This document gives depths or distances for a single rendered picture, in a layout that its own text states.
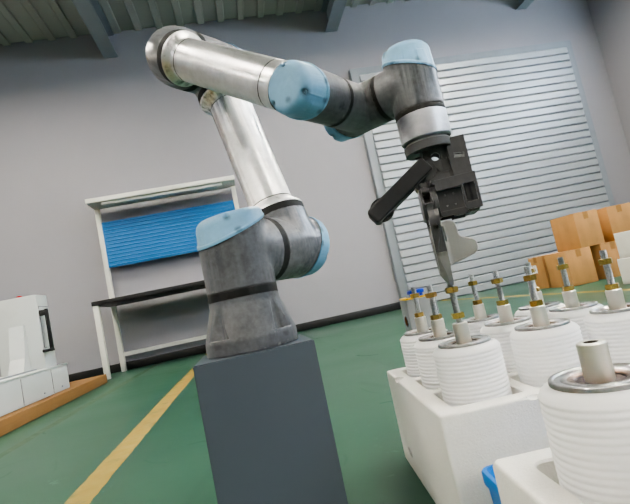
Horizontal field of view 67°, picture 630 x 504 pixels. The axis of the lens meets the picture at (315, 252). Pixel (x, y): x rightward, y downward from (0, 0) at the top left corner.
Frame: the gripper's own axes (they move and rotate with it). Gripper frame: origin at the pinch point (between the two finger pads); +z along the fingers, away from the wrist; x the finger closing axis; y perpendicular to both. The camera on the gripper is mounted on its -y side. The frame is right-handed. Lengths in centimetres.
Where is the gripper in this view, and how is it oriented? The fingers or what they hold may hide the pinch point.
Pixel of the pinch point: (444, 277)
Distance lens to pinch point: 72.5
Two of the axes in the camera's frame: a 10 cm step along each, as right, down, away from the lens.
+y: 9.6, -2.2, -1.9
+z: 2.1, 9.7, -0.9
